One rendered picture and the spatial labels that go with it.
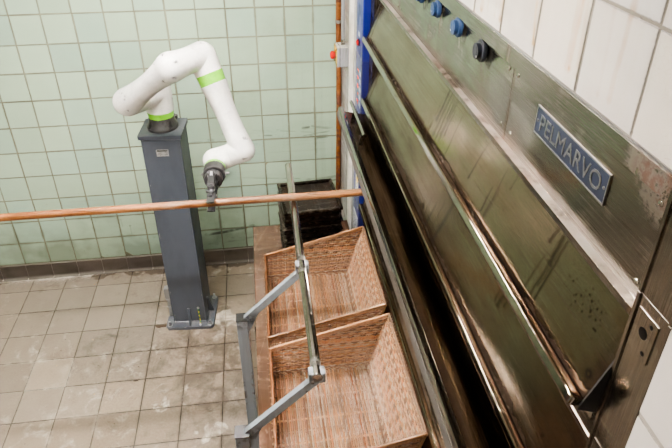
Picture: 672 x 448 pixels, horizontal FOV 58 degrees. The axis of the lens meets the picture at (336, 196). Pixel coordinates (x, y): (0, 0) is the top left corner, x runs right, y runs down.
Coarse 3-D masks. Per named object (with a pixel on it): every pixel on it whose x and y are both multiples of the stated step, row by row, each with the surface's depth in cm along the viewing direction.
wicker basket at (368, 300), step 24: (312, 240) 283; (336, 240) 284; (360, 240) 280; (264, 264) 277; (312, 264) 290; (336, 264) 291; (360, 264) 275; (288, 288) 284; (312, 288) 284; (336, 288) 285; (360, 288) 269; (336, 312) 270; (360, 312) 236; (288, 336) 238
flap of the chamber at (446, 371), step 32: (352, 128) 241; (352, 160) 219; (384, 160) 221; (384, 192) 200; (384, 256) 170; (416, 256) 171; (416, 288) 158; (448, 320) 149; (416, 352) 139; (448, 352) 139; (448, 384) 130; (480, 384) 132; (480, 416) 125
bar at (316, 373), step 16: (288, 176) 257; (288, 192) 247; (304, 256) 210; (304, 272) 201; (304, 288) 194; (256, 304) 214; (304, 304) 188; (240, 320) 214; (240, 336) 217; (240, 352) 221; (320, 368) 166; (304, 384) 167; (288, 400) 169; (256, 416) 240; (272, 416) 172; (240, 432) 174; (256, 432) 175
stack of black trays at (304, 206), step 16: (288, 208) 286; (304, 208) 286; (320, 208) 286; (336, 208) 284; (288, 224) 285; (304, 224) 285; (320, 224) 288; (336, 224) 290; (288, 240) 290; (304, 240) 291
